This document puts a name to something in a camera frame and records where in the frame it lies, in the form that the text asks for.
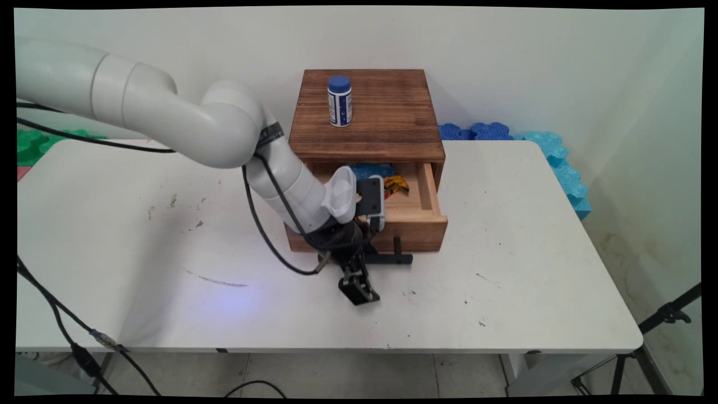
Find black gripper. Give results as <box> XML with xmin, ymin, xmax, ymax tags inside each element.
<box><xmin>314</xmin><ymin>222</ymin><xmax>381</xmax><ymax>306</ymax></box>

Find wooden drawer with black handle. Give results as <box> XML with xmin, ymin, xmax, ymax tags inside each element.
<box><xmin>286</xmin><ymin>162</ymin><xmax>448</xmax><ymax>266</ymax></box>

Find orange yellow snack packet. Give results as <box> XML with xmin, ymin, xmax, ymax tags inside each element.
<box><xmin>384</xmin><ymin>175</ymin><xmax>411</xmax><ymax>199</ymax></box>

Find blue packet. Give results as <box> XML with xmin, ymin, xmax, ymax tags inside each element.
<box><xmin>346</xmin><ymin>162</ymin><xmax>395</xmax><ymax>181</ymax></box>

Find brown wooden cabinet box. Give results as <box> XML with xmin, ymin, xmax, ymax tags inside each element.
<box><xmin>288</xmin><ymin>69</ymin><xmax>447</xmax><ymax>189</ymax></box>

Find white table leg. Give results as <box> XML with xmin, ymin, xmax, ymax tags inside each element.
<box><xmin>499</xmin><ymin>352</ymin><xmax>539</xmax><ymax>397</ymax></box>

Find dark blue foam mat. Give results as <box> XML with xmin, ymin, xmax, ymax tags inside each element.
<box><xmin>438</xmin><ymin>123</ymin><xmax>475</xmax><ymax>141</ymax></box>
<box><xmin>470</xmin><ymin>122</ymin><xmax>514</xmax><ymax>141</ymax></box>

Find white bottle with blue cap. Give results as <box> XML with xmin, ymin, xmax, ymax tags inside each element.
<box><xmin>328</xmin><ymin>75</ymin><xmax>353</xmax><ymax>128</ymax></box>

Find light blue foam mat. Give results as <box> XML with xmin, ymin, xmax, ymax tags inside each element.
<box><xmin>512</xmin><ymin>131</ymin><xmax>593</xmax><ymax>221</ymax></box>

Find black tripod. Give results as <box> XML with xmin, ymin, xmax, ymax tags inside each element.
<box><xmin>572</xmin><ymin>282</ymin><xmax>702</xmax><ymax>397</ymax></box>

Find green foam mat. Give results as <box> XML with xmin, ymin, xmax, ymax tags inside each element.
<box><xmin>17</xmin><ymin>128</ymin><xmax>108</xmax><ymax>167</ymax></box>

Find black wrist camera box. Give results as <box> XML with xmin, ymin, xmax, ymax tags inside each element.
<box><xmin>355</xmin><ymin>175</ymin><xmax>387</xmax><ymax>232</ymax></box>

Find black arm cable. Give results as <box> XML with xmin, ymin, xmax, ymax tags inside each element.
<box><xmin>16</xmin><ymin>101</ymin><xmax>337</xmax><ymax>276</ymax></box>

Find thin black floor cable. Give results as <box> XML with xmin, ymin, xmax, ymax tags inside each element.
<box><xmin>224</xmin><ymin>380</ymin><xmax>287</xmax><ymax>398</ymax></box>

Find black floor cable with connector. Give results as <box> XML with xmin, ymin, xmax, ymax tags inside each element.
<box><xmin>16</xmin><ymin>255</ymin><xmax>163</xmax><ymax>397</ymax></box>

